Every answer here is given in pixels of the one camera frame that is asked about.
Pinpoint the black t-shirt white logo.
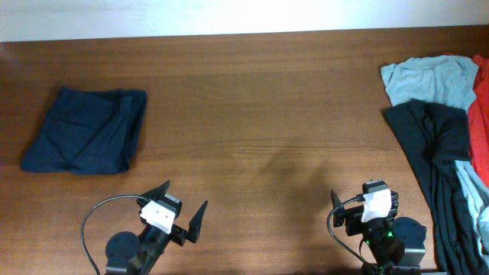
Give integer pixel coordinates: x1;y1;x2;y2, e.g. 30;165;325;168
383;99;488;274

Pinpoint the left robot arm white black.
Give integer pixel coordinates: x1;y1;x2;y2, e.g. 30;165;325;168
105;181;208;275

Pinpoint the red garment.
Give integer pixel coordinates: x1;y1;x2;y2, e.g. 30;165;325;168
445;53;489;189

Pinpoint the folded navy blue garment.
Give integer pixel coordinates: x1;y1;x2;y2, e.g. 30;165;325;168
21;88;147;175

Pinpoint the light grey-blue t-shirt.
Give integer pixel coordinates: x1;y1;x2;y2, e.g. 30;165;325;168
381;55;488;260

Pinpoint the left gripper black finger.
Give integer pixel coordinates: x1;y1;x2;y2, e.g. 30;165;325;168
186;200;208;244
137;180;170;202

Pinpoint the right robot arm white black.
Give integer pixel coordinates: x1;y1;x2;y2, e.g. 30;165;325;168
326;181;426;274

